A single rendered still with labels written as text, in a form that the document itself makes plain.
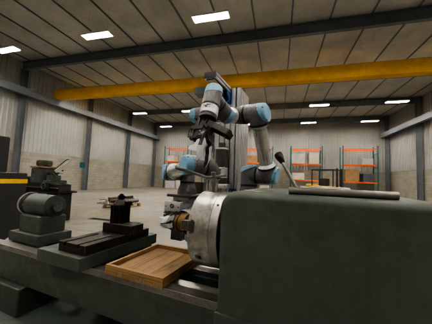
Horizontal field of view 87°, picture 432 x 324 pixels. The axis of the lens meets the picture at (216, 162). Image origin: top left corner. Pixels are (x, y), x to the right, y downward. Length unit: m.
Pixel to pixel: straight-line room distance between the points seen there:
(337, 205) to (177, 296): 0.65
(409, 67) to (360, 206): 12.31
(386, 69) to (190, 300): 12.24
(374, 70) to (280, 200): 11.90
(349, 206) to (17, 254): 1.64
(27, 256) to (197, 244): 1.02
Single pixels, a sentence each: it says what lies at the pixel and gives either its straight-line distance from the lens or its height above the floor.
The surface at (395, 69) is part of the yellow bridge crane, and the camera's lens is 12.74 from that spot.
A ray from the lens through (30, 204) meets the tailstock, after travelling 1.83.
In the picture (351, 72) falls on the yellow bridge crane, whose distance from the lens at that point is 12.24.
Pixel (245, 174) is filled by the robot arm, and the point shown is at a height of 1.33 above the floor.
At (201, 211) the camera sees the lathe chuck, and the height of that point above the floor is 1.16.
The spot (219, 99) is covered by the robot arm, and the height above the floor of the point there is 1.62.
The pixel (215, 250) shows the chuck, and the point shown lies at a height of 1.03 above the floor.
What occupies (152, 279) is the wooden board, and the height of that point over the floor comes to 0.89.
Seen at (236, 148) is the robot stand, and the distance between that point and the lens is 1.79.
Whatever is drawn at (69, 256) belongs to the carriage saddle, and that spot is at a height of 0.92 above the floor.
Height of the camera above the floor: 1.30
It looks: 4 degrees up
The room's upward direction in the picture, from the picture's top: 2 degrees clockwise
